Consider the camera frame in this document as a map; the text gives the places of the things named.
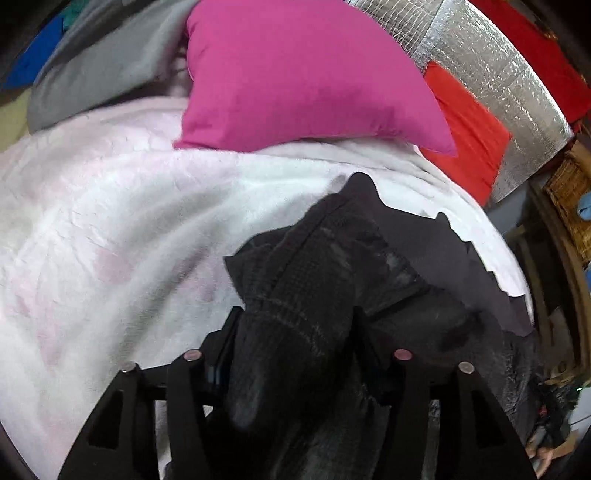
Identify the red cloth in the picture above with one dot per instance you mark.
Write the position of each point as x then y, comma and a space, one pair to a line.
545, 50

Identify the white fleece blanket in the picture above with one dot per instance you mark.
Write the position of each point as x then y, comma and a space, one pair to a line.
115, 230

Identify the black quilted jacket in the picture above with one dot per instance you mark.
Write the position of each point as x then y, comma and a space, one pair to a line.
323, 286

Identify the wooden shelf frame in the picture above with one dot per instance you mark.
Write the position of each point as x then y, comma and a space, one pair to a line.
549, 277

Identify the grey cloth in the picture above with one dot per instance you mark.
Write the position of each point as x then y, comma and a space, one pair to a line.
101, 60

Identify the silver foil insulation panel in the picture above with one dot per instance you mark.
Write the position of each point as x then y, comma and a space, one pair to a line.
498, 83

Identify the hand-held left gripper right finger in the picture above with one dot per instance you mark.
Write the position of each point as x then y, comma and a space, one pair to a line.
408, 383

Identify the blue and teal garment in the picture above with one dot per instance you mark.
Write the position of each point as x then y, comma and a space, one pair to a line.
37, 55

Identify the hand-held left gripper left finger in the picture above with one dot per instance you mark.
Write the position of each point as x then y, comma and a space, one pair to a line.
216, 369

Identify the red pillow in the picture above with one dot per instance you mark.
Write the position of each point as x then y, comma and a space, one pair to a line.
471, 138

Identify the wicker basket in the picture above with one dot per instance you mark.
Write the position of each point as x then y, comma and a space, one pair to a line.
570, 194

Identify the pink pillow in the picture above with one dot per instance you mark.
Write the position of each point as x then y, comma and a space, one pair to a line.
300, 78

